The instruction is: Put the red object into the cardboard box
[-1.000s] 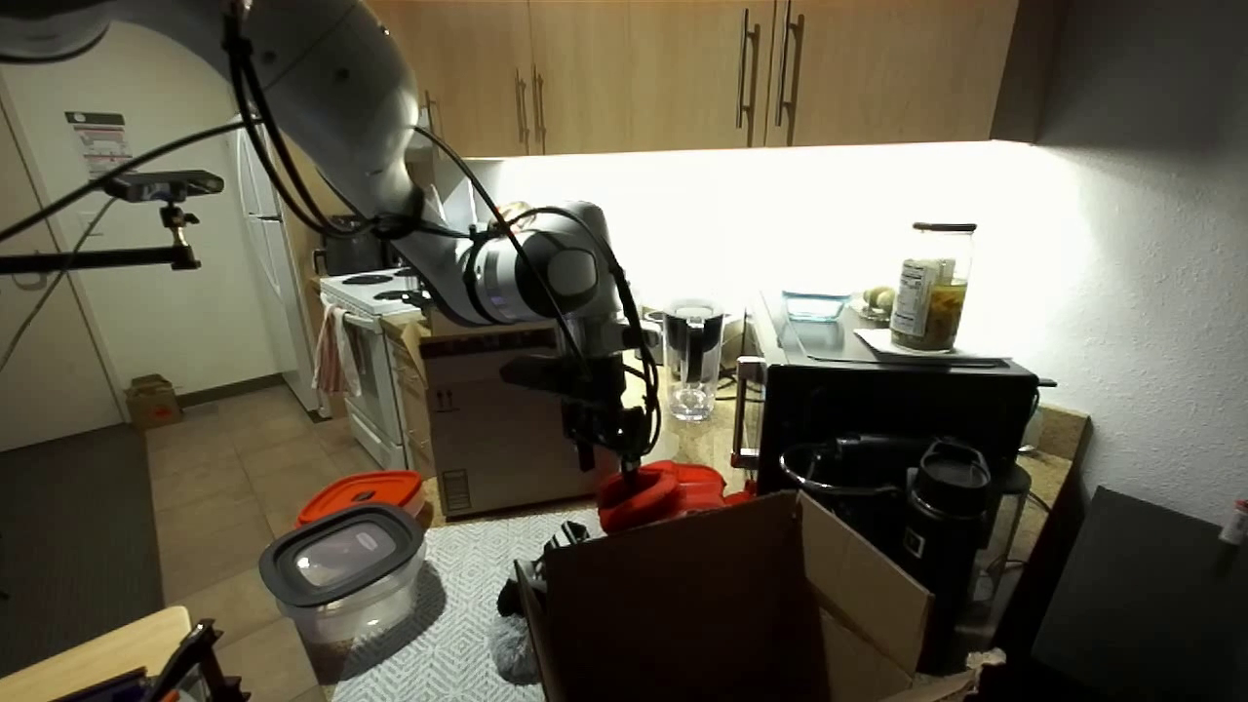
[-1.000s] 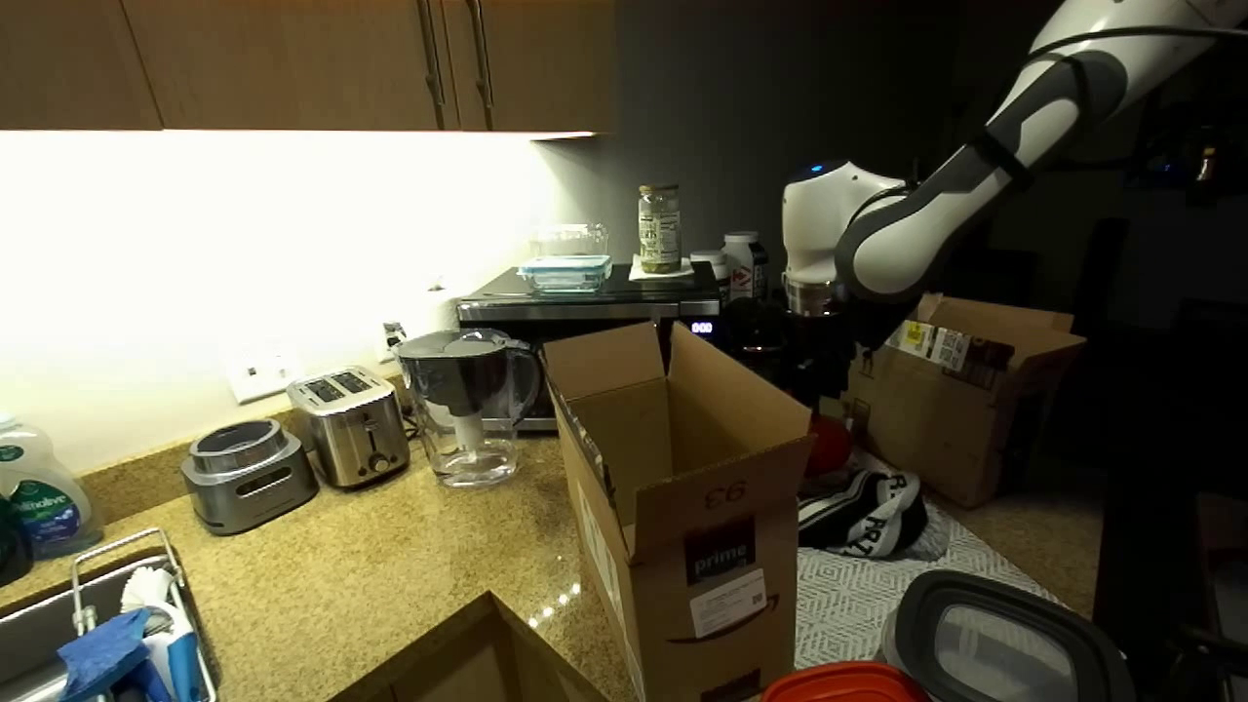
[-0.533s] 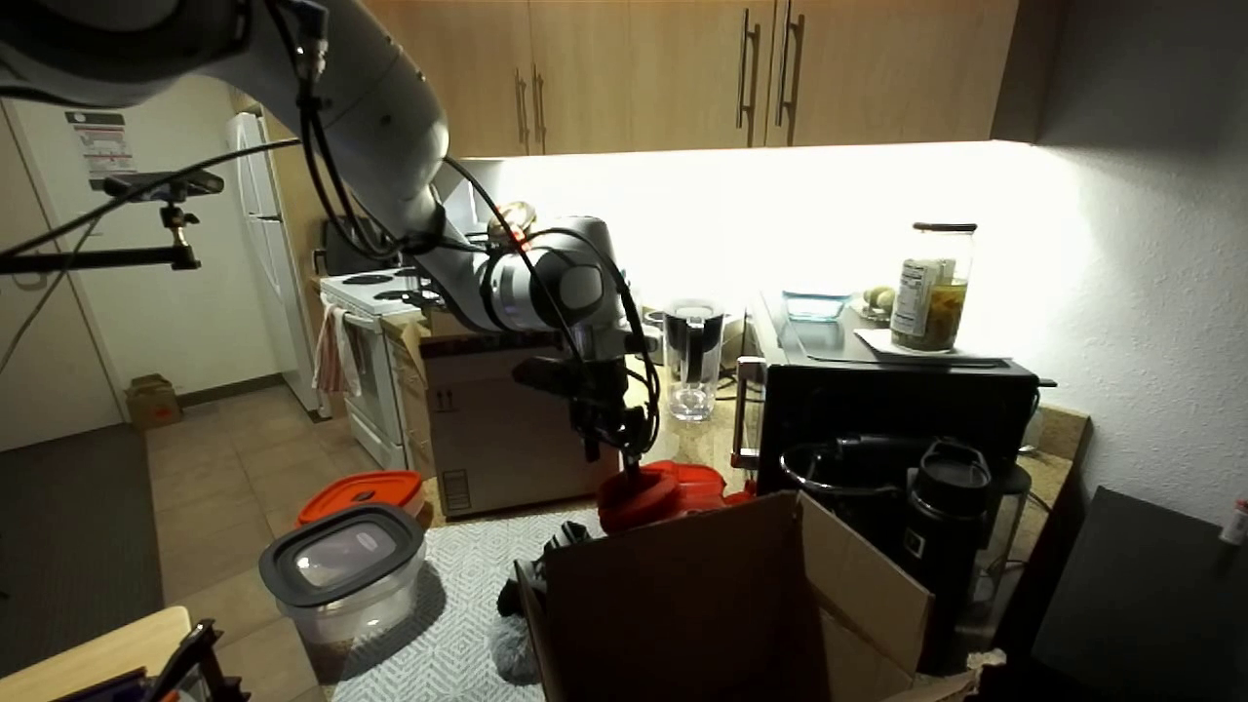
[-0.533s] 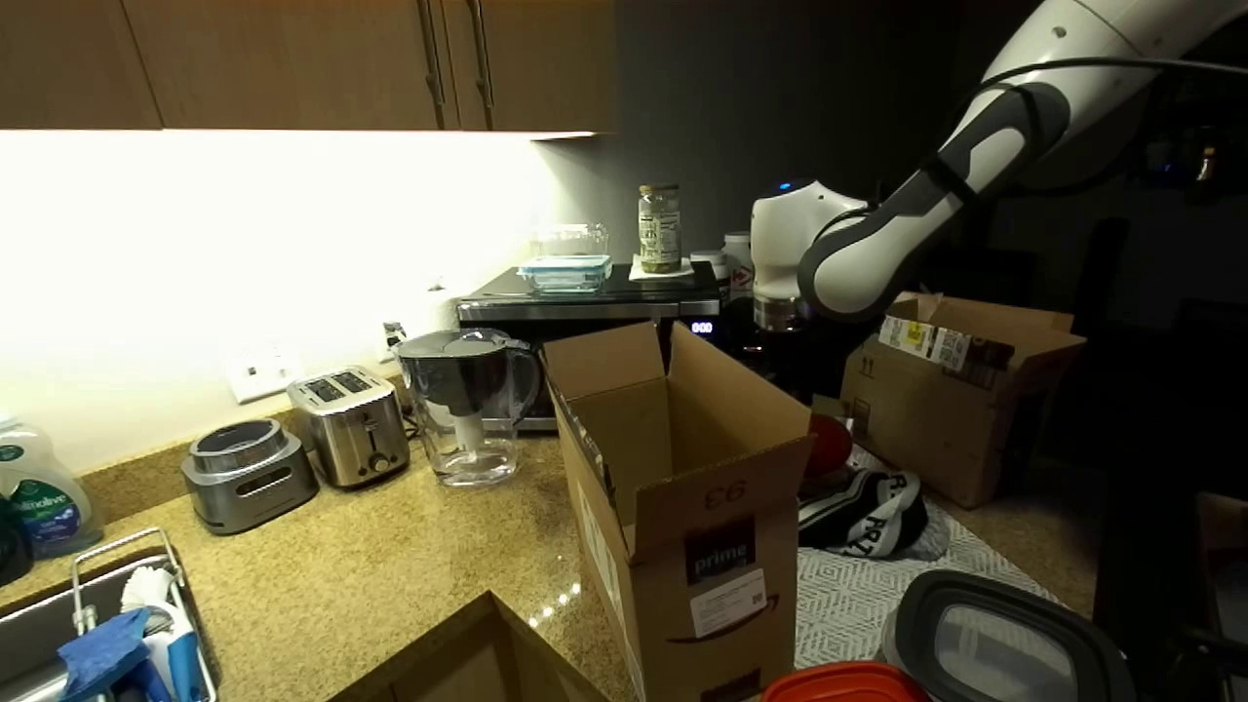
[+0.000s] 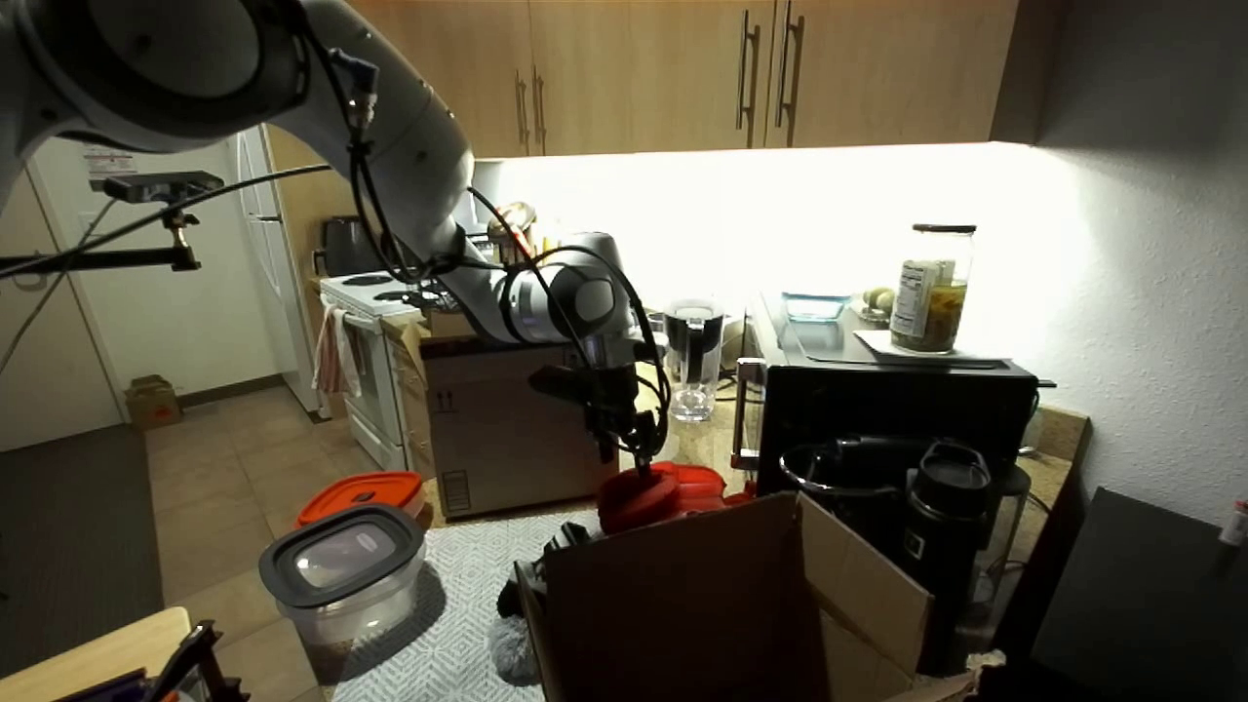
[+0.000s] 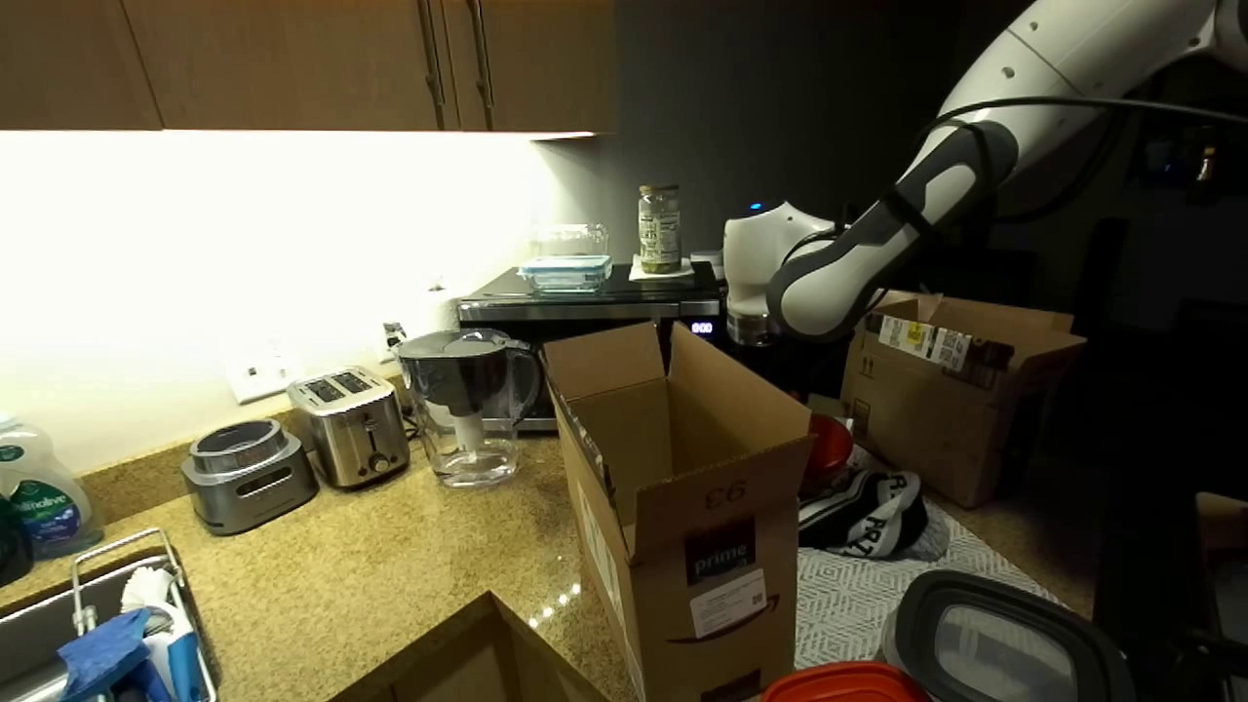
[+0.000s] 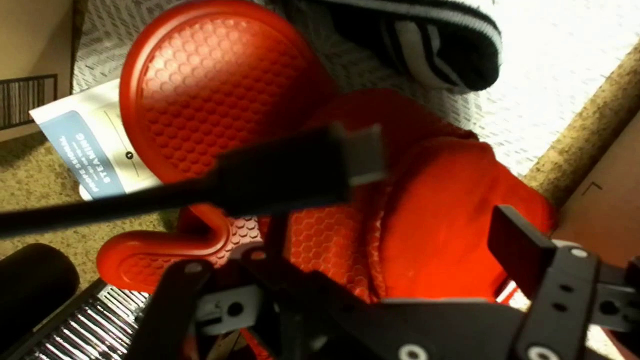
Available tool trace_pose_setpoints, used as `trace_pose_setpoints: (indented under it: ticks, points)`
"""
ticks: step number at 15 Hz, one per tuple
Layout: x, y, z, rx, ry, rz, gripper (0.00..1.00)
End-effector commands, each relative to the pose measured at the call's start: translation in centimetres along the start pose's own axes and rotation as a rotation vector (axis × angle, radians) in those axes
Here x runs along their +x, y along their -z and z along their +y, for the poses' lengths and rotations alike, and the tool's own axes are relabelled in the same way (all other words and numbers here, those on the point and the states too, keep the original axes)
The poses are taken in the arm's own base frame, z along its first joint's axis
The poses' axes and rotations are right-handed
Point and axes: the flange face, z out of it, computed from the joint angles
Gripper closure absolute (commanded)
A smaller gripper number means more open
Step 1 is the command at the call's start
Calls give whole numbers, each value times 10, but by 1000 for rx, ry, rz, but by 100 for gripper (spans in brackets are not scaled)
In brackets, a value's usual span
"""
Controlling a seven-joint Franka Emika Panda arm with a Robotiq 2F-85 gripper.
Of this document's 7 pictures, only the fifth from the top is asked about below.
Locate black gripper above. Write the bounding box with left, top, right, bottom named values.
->
left=527, top=361, right=670, bottom=475

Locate red plastic object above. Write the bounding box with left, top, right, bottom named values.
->
left=595, top=465, right=685, bottom=540

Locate tall open cardboard box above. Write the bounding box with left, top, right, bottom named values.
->
left=527, top=487, right=938, bottom=702

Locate small cardboard box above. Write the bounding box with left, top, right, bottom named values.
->
left=122, top=370, right=186, bottom=432

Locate red bowl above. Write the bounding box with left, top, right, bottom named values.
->
left=652, top=457, right=734, bottom=513

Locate water filter pitcher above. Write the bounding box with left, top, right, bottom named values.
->
left=657, top=298, right=734, bottom=428

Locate clear container blue lid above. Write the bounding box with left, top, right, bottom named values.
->
left=774, top=291, right=858, bottom=363

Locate white patterned cloth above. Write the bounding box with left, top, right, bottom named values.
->
left=329, top=509, right=609, bottom=702

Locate black microwave oven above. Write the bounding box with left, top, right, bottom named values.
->
left=734, top=353, right=1046, bottom=505

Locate white stove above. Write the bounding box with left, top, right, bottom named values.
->
left=310, top=265, right=436, bottom=475

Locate red lidded container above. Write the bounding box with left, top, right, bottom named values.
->
left=291, top=469, right=434, bottom=536

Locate white tray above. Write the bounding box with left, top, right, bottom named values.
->
left=851, top=323, right=1015, bottom=370

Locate black thermal carafe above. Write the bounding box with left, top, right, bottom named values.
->
left=902, top=436, right=1034, bottom=679

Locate tall glass jar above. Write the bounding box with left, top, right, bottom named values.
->
left=889, top=223, right=982, bottom=356

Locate wooden upper cabinet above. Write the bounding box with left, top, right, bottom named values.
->
left=347, top=0, right=1028, bottom=159

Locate wooden cutting board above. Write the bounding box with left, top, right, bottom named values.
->
left=1021, top=406, right=1094, bottom=514

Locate black cabinet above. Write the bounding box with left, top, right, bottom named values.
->
left=1024, top=483, right=1248, bottom=702

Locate metal cabinet handle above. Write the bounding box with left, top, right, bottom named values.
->
left=508, top=72, right=531, bottom=158
left=527, top=72, right=550, bottom=158
left=734, top=5, right=765, bottom=138
left=772, top=5, right=812, bottom=150

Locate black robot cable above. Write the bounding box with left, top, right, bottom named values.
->
left=305, top=34, right=680, bottom=462

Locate black camera on stand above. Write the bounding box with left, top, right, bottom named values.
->
left=0, top=168, right=230, bottom=287

